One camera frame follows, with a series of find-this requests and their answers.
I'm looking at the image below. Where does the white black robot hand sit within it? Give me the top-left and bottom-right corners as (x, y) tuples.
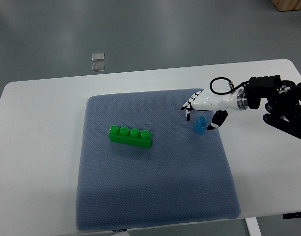
(181, 89), (242, 130)

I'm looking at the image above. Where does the small blue block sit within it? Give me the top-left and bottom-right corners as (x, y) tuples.
(193, 116), (207, 134)

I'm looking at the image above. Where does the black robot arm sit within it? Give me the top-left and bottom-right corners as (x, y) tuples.
(209, 75), (301, 139)

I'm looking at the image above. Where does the long green block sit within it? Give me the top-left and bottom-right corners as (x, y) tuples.
(109, 125), (152, 148)

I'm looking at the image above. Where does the blue-grey foam mat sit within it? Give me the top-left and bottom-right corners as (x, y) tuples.
(76, 88), (241, 231)

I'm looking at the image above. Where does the lower metal floor plate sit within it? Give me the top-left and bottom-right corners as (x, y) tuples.
(92, 62), (105, 72)

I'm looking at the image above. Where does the metal floor plate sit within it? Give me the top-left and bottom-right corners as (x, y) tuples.
(92, 62), (105, 72)
(92, 53), (105, 61)

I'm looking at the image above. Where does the upper metal floor plate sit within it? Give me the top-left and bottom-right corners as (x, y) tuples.
(92, 53), (105, 61)

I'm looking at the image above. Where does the wooden cabinet corner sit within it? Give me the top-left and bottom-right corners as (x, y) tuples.
(271, 0), (301, 12)

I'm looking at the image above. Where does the white table leg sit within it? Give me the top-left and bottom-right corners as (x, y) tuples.
(245, 217), (262, 236)

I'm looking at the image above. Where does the black table control panel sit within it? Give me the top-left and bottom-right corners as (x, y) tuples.
(283, 212), (301, 219)

